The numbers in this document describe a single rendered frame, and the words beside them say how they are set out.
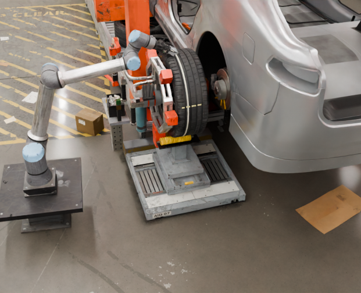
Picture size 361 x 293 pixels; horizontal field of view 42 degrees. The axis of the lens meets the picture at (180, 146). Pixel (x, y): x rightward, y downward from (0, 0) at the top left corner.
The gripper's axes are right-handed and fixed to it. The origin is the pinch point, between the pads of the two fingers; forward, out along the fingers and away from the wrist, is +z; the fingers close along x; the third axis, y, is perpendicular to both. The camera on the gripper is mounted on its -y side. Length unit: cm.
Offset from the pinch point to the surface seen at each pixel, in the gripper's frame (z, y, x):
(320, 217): 142, 79, -57
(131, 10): -29.4, -38.9, 5.4
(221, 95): 45.3, 11.9, -14.1
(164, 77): -10.2, 22.9, -12.6
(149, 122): 36, -49, -86
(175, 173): 42, 20, -87
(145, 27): -13.8, -38.8, -2.9
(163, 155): 39, -5, -89
